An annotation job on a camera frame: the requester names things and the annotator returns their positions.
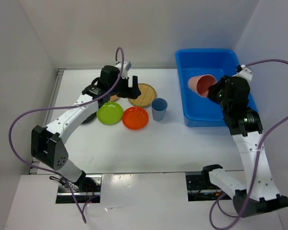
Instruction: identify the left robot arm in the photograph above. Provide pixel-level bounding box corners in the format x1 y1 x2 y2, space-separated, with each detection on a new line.
31 61 141 192

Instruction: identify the blue plastic bin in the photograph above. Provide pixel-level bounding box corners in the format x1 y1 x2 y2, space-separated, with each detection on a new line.
175 48 259 128

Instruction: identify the green plastic plate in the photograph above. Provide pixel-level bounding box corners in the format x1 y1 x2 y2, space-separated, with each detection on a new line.
96 102 123 125

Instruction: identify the black plastic plate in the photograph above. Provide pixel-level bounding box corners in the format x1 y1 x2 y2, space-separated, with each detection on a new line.
81 113 96 125

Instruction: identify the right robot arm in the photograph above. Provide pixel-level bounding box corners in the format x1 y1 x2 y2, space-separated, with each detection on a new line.
201 75 288 218

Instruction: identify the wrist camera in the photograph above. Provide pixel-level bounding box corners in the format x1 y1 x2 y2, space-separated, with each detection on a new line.
121 61 132 79
234 65 253 82

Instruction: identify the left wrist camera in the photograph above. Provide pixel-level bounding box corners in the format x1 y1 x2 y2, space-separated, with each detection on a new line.
121 61 132 79

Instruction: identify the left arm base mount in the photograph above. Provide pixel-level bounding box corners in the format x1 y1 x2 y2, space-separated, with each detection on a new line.
49 174 102 204

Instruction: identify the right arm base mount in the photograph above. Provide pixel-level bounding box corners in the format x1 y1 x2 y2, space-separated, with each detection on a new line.
185 172 222 202

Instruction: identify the purple cable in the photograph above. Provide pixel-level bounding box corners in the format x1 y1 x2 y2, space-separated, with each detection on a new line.
210 58 288 230
9 47 124 224

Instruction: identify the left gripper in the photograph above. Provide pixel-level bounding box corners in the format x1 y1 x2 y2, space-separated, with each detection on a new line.
109 74 141 100

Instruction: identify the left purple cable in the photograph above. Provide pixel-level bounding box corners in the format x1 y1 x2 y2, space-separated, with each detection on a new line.
9 47 124 224

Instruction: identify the orange plastic plate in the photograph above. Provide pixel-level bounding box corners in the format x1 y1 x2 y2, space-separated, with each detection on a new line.
122 106 149 130

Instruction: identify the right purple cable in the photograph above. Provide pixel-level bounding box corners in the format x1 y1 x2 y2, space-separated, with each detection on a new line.
210 58 288 230

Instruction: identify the blue plastic cup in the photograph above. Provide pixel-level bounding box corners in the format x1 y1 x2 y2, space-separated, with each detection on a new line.
151 98 168 121

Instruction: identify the light wooden woven plate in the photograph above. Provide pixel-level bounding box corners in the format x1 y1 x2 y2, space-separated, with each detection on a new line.
110 95 118 102

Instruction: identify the green-rimmed bamboo woven plate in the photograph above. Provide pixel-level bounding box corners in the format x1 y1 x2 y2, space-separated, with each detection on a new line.
128 83 156 108

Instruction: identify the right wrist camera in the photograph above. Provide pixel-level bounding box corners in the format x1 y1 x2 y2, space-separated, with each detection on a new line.
234 65 253 82

